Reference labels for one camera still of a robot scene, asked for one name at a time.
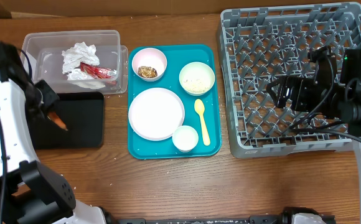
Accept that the grey dishwasher rack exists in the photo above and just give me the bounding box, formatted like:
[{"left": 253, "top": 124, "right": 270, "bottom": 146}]
[{"left": 218, "top": 2, "right": 361, "bottom": 158}]

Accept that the clear plastic waste bin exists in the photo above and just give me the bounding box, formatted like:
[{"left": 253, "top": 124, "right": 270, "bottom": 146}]
[{"left": 21, "top": 30, "right": 128, "bottom": 94}]

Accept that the pale green bowl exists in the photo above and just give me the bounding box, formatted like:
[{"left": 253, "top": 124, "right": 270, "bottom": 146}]
[{"left": 179, "top": 62, "right": 215, "bottom": 96}]

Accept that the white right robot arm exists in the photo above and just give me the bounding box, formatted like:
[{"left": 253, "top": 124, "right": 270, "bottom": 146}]
[{"left": 266, "top": 46, "right": 361, "bottom": 221}]

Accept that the pink bowl with nuts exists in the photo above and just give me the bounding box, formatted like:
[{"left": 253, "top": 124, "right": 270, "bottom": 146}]
[{"left": 131, "top": 47, "right": 167, "bottom": 82}]

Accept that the pink round plate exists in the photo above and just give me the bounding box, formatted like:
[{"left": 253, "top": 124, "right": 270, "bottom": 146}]
[{"left": 128, "top": 88, "right": 185, "bottom": 141}]

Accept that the red snack wrapper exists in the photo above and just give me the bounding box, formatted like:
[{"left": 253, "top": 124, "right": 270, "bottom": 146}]
[{"left": 80, "top": 63, "right": 118, "bottom": 79}]

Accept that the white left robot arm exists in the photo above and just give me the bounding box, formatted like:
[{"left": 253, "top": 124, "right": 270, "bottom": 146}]
[{"left": 0, "top": 42, "right": 115, "bottom": 223}]

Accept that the black plastic tray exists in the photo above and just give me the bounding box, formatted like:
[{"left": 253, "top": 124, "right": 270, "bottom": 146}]
[{"left": 29, "top": 92, "right": 105, "bottom": 149}]

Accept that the teal serving tray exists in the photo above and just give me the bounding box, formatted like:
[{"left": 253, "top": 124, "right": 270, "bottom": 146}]
[{"left": 127, "top": 44, "right": 222, "bottom": 160}]

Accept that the white napkin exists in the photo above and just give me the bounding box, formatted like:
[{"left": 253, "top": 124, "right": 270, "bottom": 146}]
[{"left": 62, "top": 42, "right": 105, "bottom": 90}]

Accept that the yellow plastic spoon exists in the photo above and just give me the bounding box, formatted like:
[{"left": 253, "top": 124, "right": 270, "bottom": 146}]
[{"left": 194, "top": 99, "right": 210, "bottom": 146}]

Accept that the orange carrot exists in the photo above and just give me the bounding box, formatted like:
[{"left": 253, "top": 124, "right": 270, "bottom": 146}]
[{"left": 47, "top": 111, "right": 68, "bottom": 131}]

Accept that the pale green cup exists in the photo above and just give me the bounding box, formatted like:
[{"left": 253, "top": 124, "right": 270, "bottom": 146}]
[{"left": 172, "top": 126, "right": 199, "bottom": 152}]

